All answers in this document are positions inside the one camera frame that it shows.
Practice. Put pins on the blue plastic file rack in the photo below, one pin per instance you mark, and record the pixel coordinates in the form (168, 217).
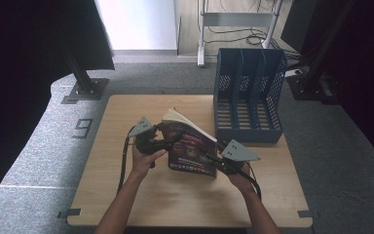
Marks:
(248, 97)

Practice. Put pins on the white metal stand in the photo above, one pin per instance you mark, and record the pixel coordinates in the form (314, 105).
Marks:
(237, 19)

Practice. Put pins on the dark curtain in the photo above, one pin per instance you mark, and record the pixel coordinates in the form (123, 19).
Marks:
(366, 81)
(22, 65)

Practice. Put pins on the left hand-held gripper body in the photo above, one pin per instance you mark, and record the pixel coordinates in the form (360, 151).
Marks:
(144, 130)

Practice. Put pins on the black metal post with base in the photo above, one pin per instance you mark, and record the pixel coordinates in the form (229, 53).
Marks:
(315, 78)
(84, 83)

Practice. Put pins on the person's left hand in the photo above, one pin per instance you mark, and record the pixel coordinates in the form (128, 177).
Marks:
(142, 164)

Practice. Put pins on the person's right hand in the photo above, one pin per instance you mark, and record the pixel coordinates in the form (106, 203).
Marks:
(243, 180)

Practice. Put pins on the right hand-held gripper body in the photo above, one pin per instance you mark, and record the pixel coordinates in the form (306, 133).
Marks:
(238, 152)

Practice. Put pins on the purple paperback book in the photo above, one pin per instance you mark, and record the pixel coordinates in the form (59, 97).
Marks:
(190, 149)

